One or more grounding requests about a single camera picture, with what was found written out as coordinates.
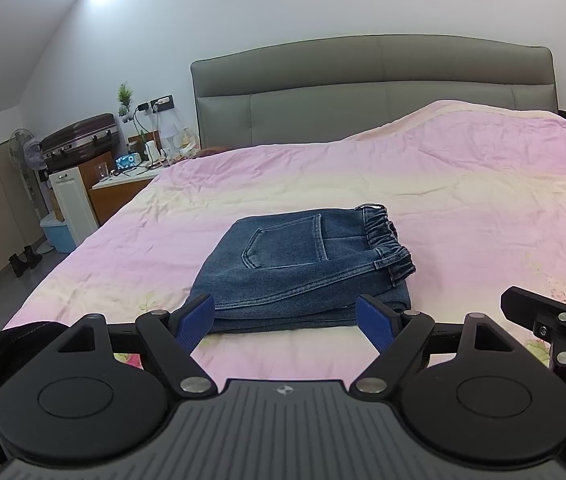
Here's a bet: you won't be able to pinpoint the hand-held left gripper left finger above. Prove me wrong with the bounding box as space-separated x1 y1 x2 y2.
55 292 219 396

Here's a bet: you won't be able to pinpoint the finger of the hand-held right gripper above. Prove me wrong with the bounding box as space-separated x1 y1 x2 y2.
500 286 566 371

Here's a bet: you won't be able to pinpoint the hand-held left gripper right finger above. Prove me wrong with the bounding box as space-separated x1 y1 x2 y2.
350 294 516 396

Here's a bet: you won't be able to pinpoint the blue denim pants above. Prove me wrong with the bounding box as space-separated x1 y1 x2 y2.
189 204 416 335

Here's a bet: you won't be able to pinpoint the brown wooden nightstand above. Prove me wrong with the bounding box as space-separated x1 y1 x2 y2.
78 150 164 227

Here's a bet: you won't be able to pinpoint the pink bed blanket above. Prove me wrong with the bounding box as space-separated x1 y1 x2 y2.
3 100 566 396

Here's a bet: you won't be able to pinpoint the light blue plastic bin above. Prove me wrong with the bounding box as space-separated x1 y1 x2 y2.
40 212 78 254

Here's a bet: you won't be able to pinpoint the white small cabinet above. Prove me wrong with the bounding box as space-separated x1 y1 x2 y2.
48 165 100 246

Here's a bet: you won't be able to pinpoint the dark brown suitcase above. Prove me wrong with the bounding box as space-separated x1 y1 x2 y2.
40 113 116 172

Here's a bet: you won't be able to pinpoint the small green potted plant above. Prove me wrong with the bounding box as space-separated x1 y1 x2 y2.
115 82 134 122

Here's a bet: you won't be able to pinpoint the standing electric fan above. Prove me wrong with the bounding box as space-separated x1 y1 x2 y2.
9 128 48 257

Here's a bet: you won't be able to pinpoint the grey padded headboard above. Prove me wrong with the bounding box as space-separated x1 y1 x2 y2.
190 35 559 150

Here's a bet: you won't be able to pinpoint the black wall power socket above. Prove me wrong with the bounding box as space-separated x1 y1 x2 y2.
137 95 174 113

